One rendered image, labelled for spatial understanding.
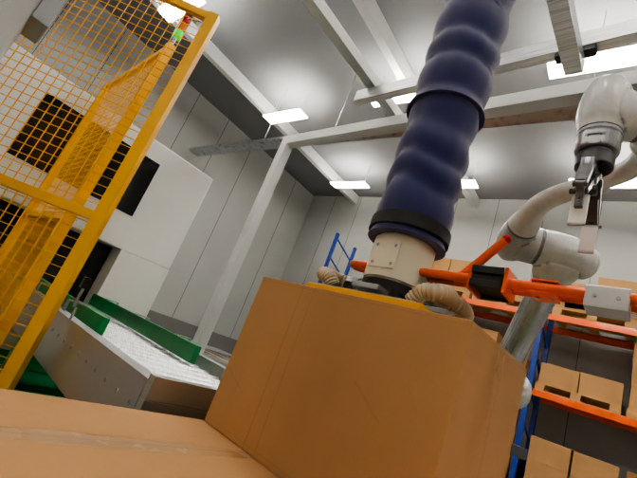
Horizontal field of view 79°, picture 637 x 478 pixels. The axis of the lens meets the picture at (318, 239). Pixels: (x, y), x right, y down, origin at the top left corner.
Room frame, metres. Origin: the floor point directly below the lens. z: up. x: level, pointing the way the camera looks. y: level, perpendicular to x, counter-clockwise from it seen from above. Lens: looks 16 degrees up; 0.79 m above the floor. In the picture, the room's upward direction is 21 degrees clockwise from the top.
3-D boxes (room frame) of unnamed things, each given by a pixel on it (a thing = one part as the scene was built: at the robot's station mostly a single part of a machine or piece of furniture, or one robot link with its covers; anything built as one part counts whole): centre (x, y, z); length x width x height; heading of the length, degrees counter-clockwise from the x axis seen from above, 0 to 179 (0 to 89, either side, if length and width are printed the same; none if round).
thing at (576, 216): (0.68, -0.47, 1.24); 0.03 x 0.01 x 0.07; 44
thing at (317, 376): (1.02, -0.24, 0.74); 0.60 x 0.40 x 0.40; 44
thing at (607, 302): (0.68, -0.56, 1.08); 0.07 x 0.07 x 0.04; 45
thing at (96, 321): (2.21, 1.26, 0.60); 1.60 x 0.11 x 0.09; 44
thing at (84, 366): (1.91, 1.06, 0.50); 2.31 x 0.05 x 0.19; 44
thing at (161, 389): (1.29, 0.01, 0.58); 0.70 x 0.03 x 0.06; 134
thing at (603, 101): (0.73, -0.53, 1.56); 0.13 x 0.11 x 0.16; 76
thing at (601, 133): (0.73, -0.52, 1.45); 0.09 x 0.09 x 0.06
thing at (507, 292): (0.84, -0.41, 1.08); 0.10 x 0.08 x 0.06; 135
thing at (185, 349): (2.58, 0.88, 0.60); 1.60 x 0.11 x 0.09; 44
